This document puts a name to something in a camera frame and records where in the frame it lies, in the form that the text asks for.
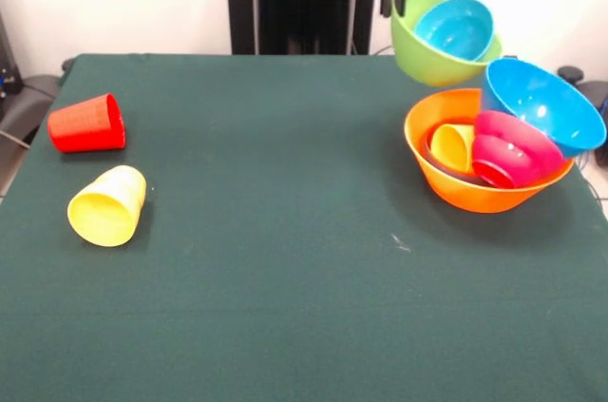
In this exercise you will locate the large green bowl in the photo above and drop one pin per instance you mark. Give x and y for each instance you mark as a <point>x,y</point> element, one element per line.
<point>427,60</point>

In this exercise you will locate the yellow cup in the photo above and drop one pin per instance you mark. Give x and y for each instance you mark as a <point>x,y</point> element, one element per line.
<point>451,147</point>
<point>100,221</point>

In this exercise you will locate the dark green tablecloth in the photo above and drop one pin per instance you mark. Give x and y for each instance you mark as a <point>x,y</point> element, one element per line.
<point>237,316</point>

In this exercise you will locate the red cup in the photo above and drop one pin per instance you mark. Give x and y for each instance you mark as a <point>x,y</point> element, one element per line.
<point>85,126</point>

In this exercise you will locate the small light blue bowl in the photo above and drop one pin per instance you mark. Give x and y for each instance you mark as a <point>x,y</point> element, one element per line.
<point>456,31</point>

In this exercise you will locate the large blue bowl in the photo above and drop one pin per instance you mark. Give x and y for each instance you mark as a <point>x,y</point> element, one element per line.
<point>546,102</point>

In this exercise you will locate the large orange-yellow bowl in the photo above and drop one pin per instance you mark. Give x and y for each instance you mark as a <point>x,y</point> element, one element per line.
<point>475,197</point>

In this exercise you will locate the orange-yellow cup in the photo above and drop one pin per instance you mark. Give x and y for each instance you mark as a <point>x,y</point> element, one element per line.
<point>128,181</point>

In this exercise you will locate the small magenta bowl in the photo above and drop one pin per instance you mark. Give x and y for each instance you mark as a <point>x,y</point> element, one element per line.
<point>518,155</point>

